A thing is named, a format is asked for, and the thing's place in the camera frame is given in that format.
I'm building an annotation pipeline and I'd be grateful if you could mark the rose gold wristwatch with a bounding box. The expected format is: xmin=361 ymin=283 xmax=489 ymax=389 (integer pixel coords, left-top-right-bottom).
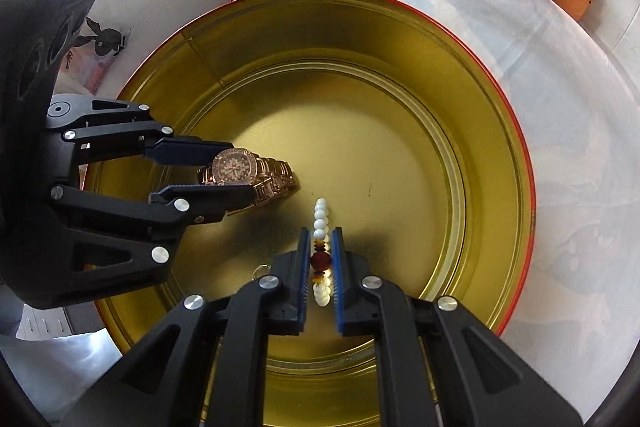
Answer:
xmin=198 ymin=147 xmax=298 ymax=213

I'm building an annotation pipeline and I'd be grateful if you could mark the white bead bracelet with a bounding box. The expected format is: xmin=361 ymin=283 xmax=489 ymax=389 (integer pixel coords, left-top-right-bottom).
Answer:
xmin=310 ymin=197 xmax=333 ymax=308

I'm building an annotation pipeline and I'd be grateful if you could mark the round gold red tin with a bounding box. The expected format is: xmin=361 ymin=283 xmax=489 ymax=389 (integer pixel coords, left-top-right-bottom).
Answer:
xmin=84 ymin=0 xmax=537 ymax=427

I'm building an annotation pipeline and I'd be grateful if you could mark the white tablecloth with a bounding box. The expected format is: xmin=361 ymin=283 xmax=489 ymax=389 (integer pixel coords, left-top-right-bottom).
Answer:
xmin=400 ymin=0 xmax=639 ymax=426

